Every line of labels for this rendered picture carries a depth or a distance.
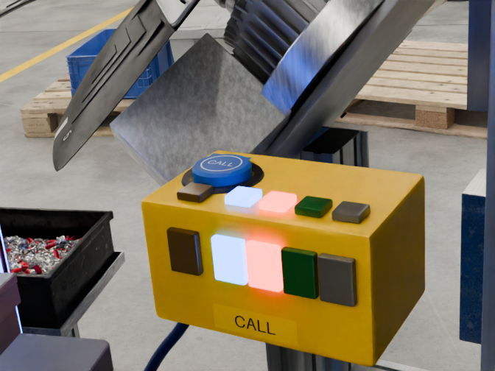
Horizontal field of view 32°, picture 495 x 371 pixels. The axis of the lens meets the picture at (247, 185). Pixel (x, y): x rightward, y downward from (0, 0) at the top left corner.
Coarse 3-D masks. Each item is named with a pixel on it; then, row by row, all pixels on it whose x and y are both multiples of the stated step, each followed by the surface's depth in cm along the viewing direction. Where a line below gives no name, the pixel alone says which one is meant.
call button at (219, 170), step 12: (216, 156) 59; (228, 156) 58; (240, 156) 58; (192, 168) 57; (204, 168) 57; (216, 168) 56; (228, 168) 56; (240, 168) 56; (204, 180) 56; (216, 180) 56; (228, 180) 56; (240, 180) 56
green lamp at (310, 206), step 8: (304, 200) 52; (312, 200) 51; (320, 200) 51; (328, 200) 51; (296, 208) 51; (304, 208) 51; (312, 208) 50; (320, 208) 50; (328, 208) 51; (312, 216) 51; (320, 216) 50
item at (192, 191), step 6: (186, 186) 55; (192, 186) 55; (198, 186) 55; (204, 186) 55; (210, 186) 55; (180, 192) 54; (186, 192) 54; (192, 192) 54; (198, 192) 54; (204, 192) 54; (210, 192) 55; (180, 198) 54; (186, 198) 54; (192, 198) 54; (198, 198) 54; (204, 198) 54
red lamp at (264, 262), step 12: (252, 252) 52; (264, 252) 51; (276, 252) 51; (252, 264) 52; (264, 264) 51; (276, 264) 51; (252, 276) 52; (264, 276) 52; (276, 276) 51; (264, 288) 52; (276, 288) 52
